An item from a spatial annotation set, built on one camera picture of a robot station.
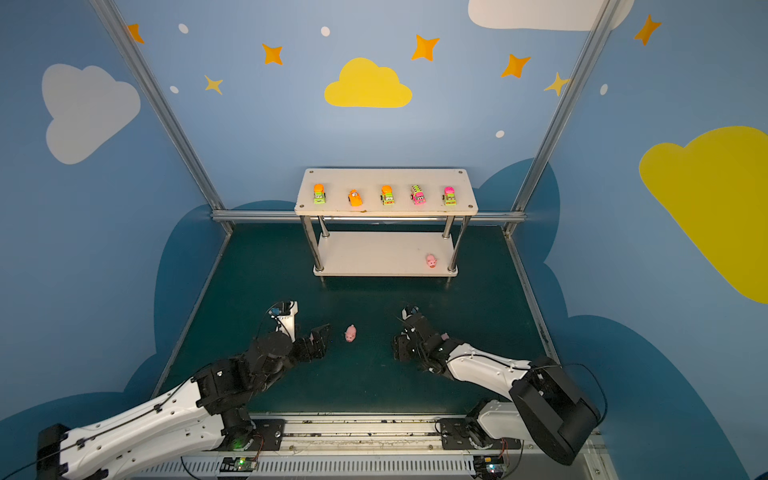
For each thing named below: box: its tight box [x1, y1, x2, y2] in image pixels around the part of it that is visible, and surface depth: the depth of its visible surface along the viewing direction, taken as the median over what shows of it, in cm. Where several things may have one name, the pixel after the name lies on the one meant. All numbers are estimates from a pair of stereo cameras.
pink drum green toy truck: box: [442, 186, 457, 206], surface depth 80 cm
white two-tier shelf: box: [294, 168, 479, 277], surface depth 88 cm
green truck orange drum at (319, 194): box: [313, 183, 327, 204], surface depth 81 cm
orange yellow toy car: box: [348, 189, 363, 207], surface depth 80 cm
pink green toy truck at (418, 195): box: [410, 184, 427, 206], surface depth 80 cm
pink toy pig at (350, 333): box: [344, 324, 357, 343], surface depth 92 cm
